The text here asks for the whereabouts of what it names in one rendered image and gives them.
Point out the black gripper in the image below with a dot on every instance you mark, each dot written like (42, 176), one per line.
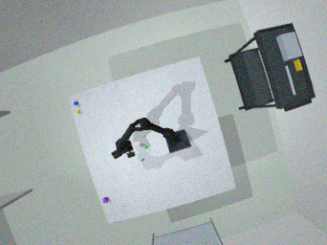
(131, 154)

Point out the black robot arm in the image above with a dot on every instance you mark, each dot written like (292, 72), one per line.
(145, 125)

